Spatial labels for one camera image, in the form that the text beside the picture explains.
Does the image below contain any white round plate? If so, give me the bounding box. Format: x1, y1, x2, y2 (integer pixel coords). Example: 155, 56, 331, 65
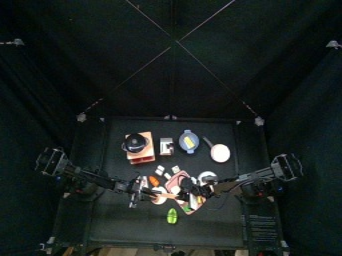
150, 185, 172, 206

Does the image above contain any wooden cutting board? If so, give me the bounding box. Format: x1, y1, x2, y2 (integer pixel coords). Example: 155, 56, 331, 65
163, 169, 208, 216

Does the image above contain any green toy starfruit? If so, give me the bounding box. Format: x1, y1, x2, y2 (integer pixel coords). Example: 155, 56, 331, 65
166, 207, 179, 225

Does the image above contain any red wooden toy stove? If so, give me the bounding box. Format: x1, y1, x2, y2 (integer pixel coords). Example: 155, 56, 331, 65
124, 130, 158, 166

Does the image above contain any white toy knife block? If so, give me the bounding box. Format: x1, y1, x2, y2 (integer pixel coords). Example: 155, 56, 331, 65
158, 136, 176, 157

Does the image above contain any white toy kettle grey handle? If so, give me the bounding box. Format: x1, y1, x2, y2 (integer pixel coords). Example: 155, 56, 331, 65
196, 170, 220, 187

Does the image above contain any blue grey handled pot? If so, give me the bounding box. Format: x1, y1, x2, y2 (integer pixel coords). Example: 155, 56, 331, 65
178, 128, 202, 155

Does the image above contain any thin vertical frame pole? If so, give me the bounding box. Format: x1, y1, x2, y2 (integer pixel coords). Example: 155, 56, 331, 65
168, 0, 176, 118

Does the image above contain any thin diagonal cord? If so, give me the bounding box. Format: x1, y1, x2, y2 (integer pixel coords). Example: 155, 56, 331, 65
123, 0, 261, 118
80, 0, 236, 115

